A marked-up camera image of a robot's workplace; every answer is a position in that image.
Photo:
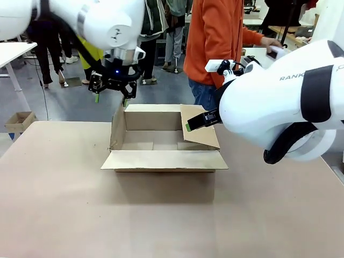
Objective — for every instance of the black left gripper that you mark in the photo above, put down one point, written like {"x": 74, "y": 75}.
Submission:
{"x": 118, "y": 75}

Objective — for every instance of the brown cardboard shipping box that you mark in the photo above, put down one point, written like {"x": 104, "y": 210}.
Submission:
{"x": 161, "y": 161}

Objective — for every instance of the white gift package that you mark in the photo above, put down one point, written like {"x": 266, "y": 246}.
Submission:
{"x": 278, "y": 52}

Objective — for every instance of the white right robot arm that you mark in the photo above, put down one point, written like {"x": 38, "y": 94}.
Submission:
{"x": 258, "y": 107}

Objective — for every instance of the person's left forearm orange sleeve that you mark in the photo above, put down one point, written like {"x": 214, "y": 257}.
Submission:
{"x": 252, "y": 36}

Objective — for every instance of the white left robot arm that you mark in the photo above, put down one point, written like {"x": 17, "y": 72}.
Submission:
{"x": 94, "y": 21}

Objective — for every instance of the small cardboard box on floor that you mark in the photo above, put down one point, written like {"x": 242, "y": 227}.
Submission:
{"x": 20, "y": 121}

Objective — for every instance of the person's left hand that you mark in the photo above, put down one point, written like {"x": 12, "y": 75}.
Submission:
{"x": 271, "y": 41}

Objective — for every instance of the dark floor mat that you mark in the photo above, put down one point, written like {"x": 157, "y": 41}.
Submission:
{"x": 73, "y": 82}

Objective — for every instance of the bystander with yellow apron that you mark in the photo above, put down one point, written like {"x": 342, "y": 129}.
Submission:
{"x": 88, "y": 53}

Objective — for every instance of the bystander in dark green jacket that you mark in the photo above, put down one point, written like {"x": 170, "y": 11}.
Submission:
{"x": 151, "y": 24}

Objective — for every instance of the bystander in black clothes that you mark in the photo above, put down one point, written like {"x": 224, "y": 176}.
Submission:
{"x": 48, "y": 53}

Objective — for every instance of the bystander in grey clothes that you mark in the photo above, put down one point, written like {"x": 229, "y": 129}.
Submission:
{"x": 174, "y": 35}

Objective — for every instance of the person in orange hoodie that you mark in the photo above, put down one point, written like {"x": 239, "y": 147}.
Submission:
{"x": 209, "y": 40}

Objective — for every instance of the large white work table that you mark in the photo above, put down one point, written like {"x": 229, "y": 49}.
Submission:
{"x": 259, "y": 52}

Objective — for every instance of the white side table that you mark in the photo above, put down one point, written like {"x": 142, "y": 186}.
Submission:
{"x": 13, "y": 51}

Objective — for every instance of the white background desk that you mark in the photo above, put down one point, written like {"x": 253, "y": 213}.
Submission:
{"x": 254, "y": 22}

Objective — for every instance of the black tripod pole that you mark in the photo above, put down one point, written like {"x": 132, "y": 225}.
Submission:
{"x": 286, "y": 27}

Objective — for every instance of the wooden background table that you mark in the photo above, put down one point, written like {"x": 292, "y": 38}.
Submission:
{"x": 295, "y": 33}

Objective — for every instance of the bystander in black top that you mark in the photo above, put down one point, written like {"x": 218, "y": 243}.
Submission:
{"x": 279, "y": 13}

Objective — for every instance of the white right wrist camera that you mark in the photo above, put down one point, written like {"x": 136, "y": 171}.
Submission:
{"x": 215, "y": 65}

